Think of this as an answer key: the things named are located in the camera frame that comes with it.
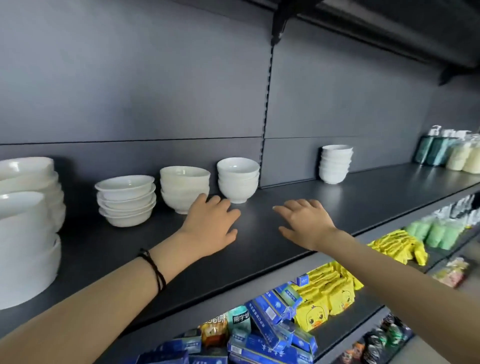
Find person's right hand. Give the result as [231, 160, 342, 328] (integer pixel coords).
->
[272, 198, 338, 253]

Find person's left hand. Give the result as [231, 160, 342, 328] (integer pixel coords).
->
[175, 193, 242, 260]

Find deep white ceramic bowl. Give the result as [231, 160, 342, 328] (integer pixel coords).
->
[319, 163, 352, 175]
[318, 168, 350, 185]

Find white wide-rimmed ceramic bowl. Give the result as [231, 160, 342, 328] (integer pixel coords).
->
[94, 175, 156, 202]
[99, 206, 155, 229]
[96, 187, 157, 211]
[97, 198, 157, 218]

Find tall white ceramic bowl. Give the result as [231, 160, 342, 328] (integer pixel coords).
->
[0, 191, 50, 241]
[0, 224, 59, 271]
[0, 239, 62, 311]

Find group of white bowls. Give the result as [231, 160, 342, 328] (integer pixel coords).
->
[259, 134, 425, 188]

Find yellow packets shelf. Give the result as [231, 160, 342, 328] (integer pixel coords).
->
[292, 229, 429, 333]

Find teal packet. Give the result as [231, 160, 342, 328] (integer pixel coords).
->
[224, 305, 252, 335]

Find orange snack packet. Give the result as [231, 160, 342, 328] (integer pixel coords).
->
[198, 314, 230, 348]

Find row of blue boxes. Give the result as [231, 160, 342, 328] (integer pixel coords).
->
[123, 273, 320, 364]

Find narrow grey metal back panel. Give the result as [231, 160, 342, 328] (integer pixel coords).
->
[0, 136, 263, 215]

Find green packets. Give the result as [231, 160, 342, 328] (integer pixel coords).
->
[404, 217, 466, 251]

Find group of dark snack packets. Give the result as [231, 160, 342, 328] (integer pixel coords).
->
[333, 313, 415, 364]

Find large grey metal back panel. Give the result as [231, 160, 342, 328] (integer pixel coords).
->
[264, 18, 440, 140]
[0, 0, 273, 145]

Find row of teal pump bottles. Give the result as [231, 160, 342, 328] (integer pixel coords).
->
[412, 125, 460, 168]

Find pink snack packet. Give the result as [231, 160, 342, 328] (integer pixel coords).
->
[433, 256, 470, 289]

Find cream pump bottle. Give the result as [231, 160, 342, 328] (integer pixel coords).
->
[461, 142, 480, 175]
[445, 140, 472, 172]

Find black cord bracelet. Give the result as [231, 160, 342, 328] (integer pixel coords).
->
[136, 248, 167, 293]

